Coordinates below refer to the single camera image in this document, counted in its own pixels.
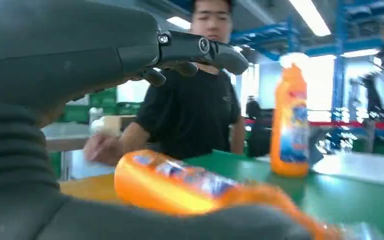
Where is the green crate stack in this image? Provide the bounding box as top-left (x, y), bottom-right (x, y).
top-left (57, 87), bottom-right (144, 124)

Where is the orange drink bottle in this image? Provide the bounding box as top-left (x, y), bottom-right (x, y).
top-left (113, 149), bottom-right (347, 240)
top-left (269, 54), bottom-right (311, 178)

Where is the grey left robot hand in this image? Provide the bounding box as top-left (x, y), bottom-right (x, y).
top-left (0, 0), bottom-right (312, 240)

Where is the red barrier rail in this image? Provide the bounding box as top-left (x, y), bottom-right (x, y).
top-left (244, 118), bottom-right (384, 131)

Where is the blue storage rack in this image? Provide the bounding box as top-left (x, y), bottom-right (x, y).
top-left (230, 0), bottom-right (384, 124)

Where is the long ceiling light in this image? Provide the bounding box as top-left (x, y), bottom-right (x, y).
top-left (288, 0), bottom-right (332, 37)

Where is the dark background machine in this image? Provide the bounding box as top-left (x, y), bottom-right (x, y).
top-left (360, 43), bottom-right (384, 157)

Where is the person's right hand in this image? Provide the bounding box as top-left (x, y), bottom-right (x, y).
top-left (83, 132), bottom-right (125, 167)

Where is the small ceiling light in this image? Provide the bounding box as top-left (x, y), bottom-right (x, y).
top-left (166, 16), bottom-right (193, 31)

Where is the white table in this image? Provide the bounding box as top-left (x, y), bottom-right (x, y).
top-left (311, 151), bottom-right (384, 187)

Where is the green table mat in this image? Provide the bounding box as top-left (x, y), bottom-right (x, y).
top-left (182, 149), bottom-right (384, 240)

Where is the person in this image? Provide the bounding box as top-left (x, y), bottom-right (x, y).
top-left (83, 0), bottom-right (247, 167)

